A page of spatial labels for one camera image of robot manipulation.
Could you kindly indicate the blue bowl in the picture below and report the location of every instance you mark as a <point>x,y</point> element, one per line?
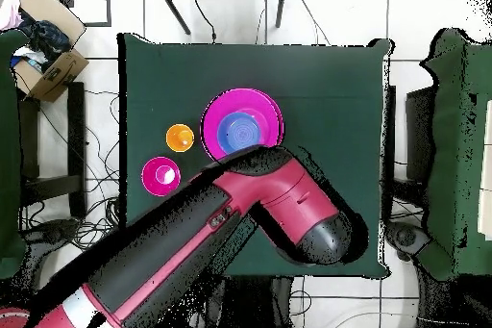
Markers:
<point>240,131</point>

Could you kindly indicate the large pink bowl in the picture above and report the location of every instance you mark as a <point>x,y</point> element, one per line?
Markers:
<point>215,120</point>

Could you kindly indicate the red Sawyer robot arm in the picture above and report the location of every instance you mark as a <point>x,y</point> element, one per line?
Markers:
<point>276,197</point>

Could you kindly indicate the orange cup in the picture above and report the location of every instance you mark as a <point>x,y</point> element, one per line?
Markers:
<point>180,138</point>

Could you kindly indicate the small magenta bowl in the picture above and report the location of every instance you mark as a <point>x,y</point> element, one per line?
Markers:
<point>161,176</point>

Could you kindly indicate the dark green tablecloth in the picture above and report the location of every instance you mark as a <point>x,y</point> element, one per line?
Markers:
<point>326,74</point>

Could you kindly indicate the dark grey chair base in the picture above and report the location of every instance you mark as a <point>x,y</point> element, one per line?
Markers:
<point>407,236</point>
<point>54,230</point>

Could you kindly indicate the cardboard box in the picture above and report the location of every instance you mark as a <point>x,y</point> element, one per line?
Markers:
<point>57,74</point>

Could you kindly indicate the green cloth covered table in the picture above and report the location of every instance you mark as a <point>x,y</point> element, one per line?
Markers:
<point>461,112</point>
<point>9,151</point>

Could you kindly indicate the dark blue clothing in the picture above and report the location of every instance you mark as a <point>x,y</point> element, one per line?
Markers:
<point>46,39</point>

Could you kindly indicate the pink cloth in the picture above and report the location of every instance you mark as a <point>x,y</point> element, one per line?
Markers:
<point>9,12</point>

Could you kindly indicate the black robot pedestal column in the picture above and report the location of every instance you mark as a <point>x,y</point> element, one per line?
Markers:
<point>261,305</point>

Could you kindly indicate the black stool frame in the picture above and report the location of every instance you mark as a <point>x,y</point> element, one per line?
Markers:
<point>77,131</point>

